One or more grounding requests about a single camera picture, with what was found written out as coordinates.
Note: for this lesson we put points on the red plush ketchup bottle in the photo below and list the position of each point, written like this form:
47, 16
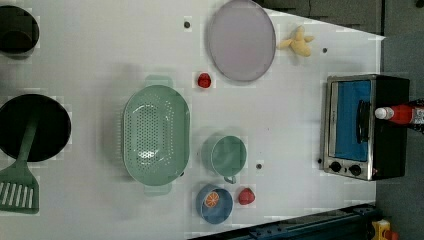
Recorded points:
401, 114

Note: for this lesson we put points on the black toaster oven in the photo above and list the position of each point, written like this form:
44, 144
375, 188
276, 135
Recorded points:
356, 143

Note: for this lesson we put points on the green mug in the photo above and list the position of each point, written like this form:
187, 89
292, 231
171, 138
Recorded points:
224, 155

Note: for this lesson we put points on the small red tomato toy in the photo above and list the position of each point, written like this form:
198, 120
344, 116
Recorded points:
204, 80

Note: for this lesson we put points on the green oval colander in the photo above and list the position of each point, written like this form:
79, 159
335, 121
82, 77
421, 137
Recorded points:
156, 135

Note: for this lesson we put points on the orange slice toy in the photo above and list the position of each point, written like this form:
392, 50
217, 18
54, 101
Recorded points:
211, 199

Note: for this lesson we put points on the lavender round plate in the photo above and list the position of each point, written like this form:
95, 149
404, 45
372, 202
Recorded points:
241, 40

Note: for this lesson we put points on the red plush strawberry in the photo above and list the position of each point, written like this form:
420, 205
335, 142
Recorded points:
246, 196

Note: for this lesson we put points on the blue bowl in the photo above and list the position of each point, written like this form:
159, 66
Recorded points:
221, 211

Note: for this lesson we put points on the yellow plush toy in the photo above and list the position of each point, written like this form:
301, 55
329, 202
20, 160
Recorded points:
299, 43

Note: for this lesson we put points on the black round pan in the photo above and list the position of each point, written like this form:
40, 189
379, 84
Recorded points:
53, 129

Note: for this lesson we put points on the yellow red object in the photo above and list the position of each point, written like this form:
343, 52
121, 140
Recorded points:
383, 231

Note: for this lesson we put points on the green slotted spatula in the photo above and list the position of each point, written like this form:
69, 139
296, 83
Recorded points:
19, 187

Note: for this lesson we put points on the black cylindrical cup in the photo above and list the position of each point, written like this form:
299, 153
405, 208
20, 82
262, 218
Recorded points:
19, 31

